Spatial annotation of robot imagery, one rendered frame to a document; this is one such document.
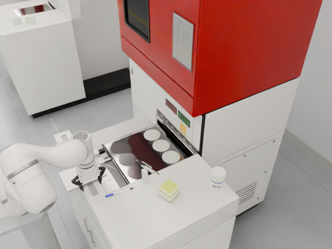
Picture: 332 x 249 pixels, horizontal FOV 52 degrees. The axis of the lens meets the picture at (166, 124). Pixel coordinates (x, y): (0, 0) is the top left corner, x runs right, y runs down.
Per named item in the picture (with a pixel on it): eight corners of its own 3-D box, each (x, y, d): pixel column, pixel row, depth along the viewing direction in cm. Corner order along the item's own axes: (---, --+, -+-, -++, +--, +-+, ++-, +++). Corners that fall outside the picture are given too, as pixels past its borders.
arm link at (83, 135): (73, 166, 148) (95, 162, 150) (67, 144, 140) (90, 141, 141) (73, 152, 155) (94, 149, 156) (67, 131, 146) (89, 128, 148)
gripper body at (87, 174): (93, 151, 158) (96, 168, 165) (72, 160, 154) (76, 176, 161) (99, 161, 153) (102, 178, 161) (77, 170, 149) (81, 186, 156)
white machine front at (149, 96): (135, 98, 245) (131, 48, 220) (200, 169, 192) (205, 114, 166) (131, 99, 244) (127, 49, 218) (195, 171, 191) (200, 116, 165)
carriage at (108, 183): (97, 155, 197) (97, 151, 195) (125, 198, 173) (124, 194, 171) (84, 160, 193) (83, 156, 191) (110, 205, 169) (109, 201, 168)
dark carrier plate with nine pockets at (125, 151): (155, 126, 210) (155, 125, 210) (186, 160, 187) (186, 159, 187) (104, 145, 196) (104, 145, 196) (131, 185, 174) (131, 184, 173)
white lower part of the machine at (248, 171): (202, 146, 325) (209, 72, 273) (262, 206, 271) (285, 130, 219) (137, 175, 297) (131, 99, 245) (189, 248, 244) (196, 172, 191)
